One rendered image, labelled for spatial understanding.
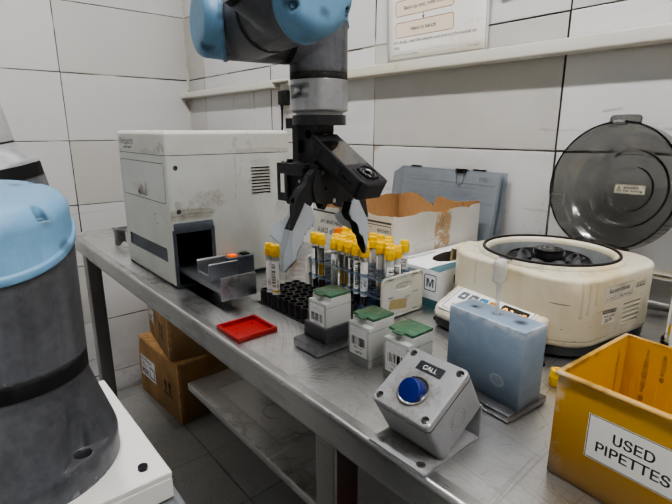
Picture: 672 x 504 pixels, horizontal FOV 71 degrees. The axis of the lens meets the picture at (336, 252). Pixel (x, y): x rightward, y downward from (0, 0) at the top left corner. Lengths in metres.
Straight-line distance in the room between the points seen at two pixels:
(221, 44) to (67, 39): 1.71
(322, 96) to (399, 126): 0.71
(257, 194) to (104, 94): 1.35
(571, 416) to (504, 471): 0.08
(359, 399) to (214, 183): 0.56
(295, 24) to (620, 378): 0.47
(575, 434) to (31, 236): 0.45
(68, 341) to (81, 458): 0.10
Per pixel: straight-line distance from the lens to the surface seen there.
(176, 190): 0.94
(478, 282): 0.76
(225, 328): 0.77
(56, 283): 0.41
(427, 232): 0.95
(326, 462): 0.64
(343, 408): 0.56
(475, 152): 1.17
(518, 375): 0.55
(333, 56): 0.63
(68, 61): 2.25
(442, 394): 0.46
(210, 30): 0.57
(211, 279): 0.87
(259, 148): 1.02
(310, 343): 0.67
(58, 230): 0.41
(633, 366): 0.58
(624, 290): 0.76
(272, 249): 0.81
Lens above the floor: 1.17
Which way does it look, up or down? 14 degrees down
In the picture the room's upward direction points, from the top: straight up
